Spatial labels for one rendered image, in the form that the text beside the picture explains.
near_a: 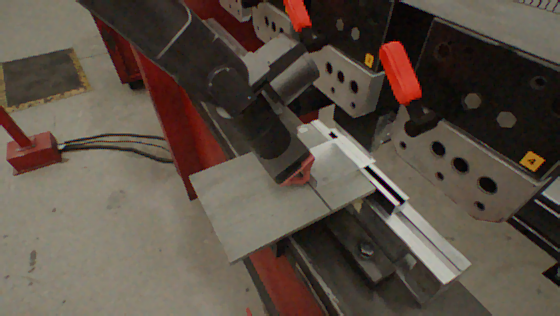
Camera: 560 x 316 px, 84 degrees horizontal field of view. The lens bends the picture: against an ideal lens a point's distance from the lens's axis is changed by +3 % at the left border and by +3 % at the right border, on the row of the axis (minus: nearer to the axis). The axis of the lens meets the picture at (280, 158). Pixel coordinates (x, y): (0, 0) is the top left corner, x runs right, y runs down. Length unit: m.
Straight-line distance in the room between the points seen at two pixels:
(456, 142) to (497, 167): 0.04
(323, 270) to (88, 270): 1.37
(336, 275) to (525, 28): 0.43
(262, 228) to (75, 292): 1.36
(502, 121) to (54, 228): 1.94
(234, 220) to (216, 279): 1.08
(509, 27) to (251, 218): 0.37
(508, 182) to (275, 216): 0.29
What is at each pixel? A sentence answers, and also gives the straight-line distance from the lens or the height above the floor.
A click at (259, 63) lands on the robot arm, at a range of 0.36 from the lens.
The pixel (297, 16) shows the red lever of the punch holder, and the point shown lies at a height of 1.23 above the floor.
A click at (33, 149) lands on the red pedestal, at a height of 0.12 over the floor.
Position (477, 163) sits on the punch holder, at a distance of 0.35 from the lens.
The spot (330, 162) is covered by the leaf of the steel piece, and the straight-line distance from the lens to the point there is 0.55.
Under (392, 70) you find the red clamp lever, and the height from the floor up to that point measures 1.24.
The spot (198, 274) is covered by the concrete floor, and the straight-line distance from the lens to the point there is 1.57.
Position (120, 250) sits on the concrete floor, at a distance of 1.76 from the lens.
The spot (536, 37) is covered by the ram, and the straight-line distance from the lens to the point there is 0.31.
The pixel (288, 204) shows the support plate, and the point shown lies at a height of 1.00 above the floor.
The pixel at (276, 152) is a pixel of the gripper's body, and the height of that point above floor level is 1.10.
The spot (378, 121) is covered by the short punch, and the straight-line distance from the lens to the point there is 0.48.
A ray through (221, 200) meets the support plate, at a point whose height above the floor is 1.00.
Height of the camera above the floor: 1.39
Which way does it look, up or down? 46 degrees down
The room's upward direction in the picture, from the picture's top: straight up
